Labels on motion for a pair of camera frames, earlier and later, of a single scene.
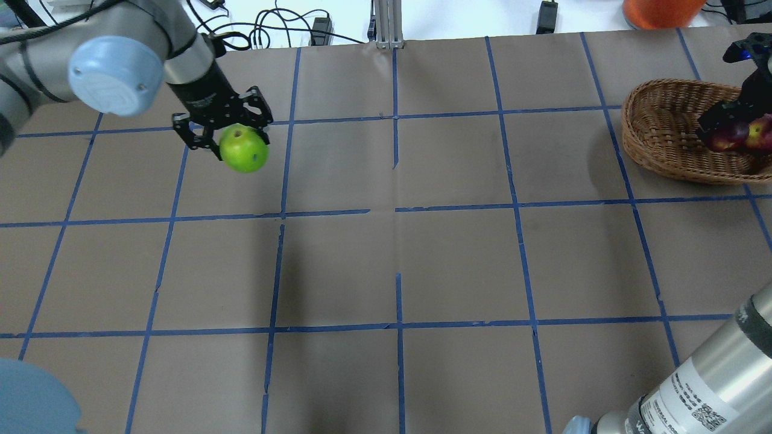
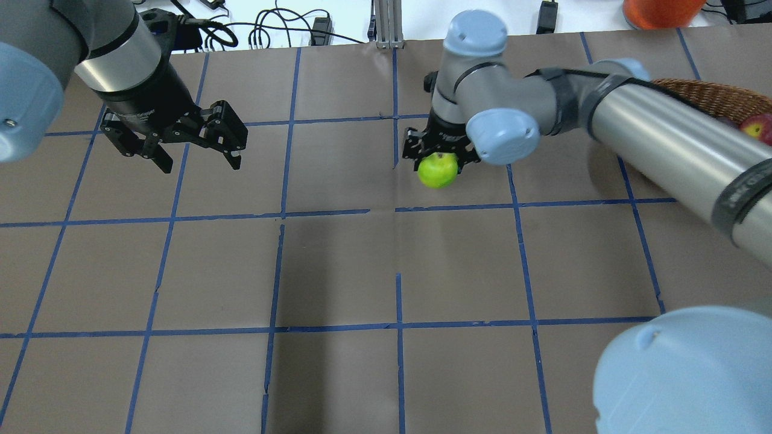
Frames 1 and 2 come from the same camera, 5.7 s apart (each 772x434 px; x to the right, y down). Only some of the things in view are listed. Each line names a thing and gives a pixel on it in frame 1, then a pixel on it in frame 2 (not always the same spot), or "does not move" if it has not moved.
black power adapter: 547,17 does not move
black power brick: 321,24 does not move
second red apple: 759,136 does not move
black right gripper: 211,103 -> 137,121
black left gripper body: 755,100 -> 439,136
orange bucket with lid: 662,14 does not move
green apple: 243,148 -> 438,170
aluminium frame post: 389,24 does not move
